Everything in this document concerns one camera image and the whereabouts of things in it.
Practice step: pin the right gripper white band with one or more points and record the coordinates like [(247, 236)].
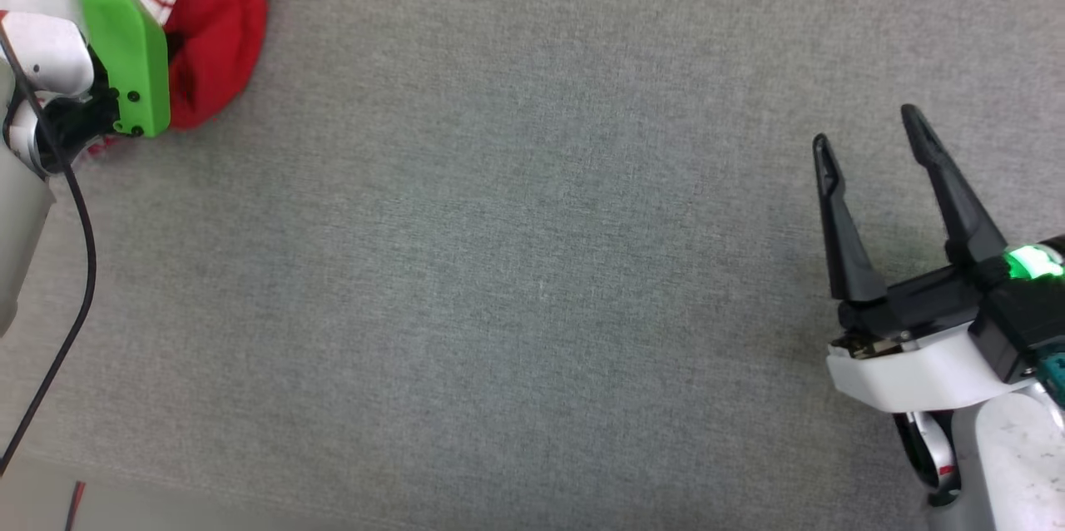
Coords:
[(915, 364)]

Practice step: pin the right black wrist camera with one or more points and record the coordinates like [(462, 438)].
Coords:
[(1023, 323)]

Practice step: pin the red white basketball jersey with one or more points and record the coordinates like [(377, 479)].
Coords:
[(216, 40)]

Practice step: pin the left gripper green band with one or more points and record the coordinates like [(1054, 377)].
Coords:
[(133, 57)]

